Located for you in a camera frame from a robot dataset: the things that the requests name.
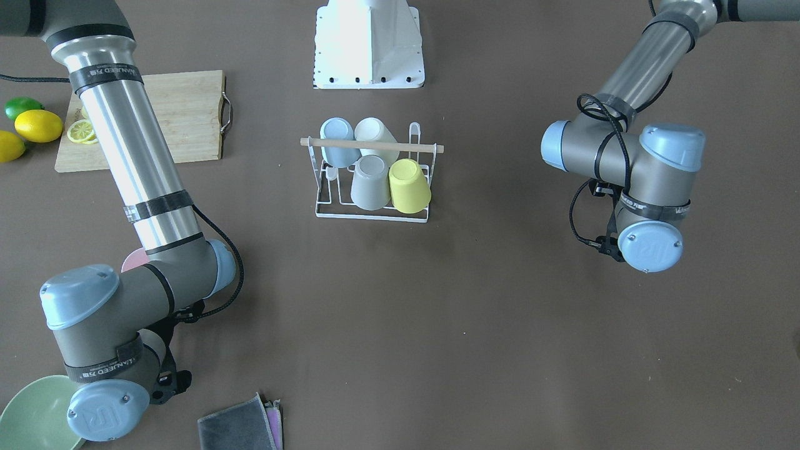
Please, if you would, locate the pink cup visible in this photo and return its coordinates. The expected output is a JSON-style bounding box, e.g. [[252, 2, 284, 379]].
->
[[121, 247, 149, 273]]

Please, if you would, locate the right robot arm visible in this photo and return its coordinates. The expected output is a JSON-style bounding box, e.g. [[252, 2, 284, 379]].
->
[[2, 1, 244, 441]]

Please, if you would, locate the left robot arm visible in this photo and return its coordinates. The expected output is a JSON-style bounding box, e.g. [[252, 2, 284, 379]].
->
[[541, 1, 799, 273]]

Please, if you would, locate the yellow cup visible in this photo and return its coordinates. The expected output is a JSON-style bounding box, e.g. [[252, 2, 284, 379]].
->
[[389, 159, 431, 214]]

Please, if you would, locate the grey cup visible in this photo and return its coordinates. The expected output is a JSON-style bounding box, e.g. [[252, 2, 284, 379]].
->
[[351, 156, 391, 211]]

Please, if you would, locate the white cup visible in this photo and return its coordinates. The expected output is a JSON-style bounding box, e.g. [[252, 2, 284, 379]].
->
[[354, 117, 399, 166]]

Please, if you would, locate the light blue cup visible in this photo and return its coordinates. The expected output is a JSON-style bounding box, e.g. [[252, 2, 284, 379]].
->
[[320, 117, 362, 168]]

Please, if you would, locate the purple cloth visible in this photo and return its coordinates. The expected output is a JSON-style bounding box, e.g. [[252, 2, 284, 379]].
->
[[264, 399, 284, 450]]

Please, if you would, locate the wooden cutting board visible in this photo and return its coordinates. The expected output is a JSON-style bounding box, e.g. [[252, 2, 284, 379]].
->
[[54, 69, 231, 173]]

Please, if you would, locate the grey cloth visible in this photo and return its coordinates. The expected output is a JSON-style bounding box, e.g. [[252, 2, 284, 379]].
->
[[197, 395, 271, 449]]

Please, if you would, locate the yellow lemon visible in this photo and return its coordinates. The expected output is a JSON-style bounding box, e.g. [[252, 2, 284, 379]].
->
[[14, 110, 64, 143], [0, 130, 26, 164]]

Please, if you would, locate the green lime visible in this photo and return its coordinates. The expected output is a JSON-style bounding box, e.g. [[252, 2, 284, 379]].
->
[[4, 96, 44, 122]]

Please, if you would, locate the green bowl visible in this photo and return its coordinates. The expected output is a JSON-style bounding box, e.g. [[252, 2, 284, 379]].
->
[[1, 375, 85, 449]]

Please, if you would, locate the white wire cup holder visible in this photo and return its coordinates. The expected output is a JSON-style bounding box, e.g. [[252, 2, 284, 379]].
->
[[300, 122, 444, 223]]

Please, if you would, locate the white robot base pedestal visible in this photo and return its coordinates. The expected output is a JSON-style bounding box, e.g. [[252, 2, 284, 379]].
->
[[312, 1, 426, 89]]

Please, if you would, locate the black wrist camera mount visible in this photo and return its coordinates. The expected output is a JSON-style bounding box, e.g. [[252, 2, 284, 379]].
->
[[146, 314, 192, 405]]

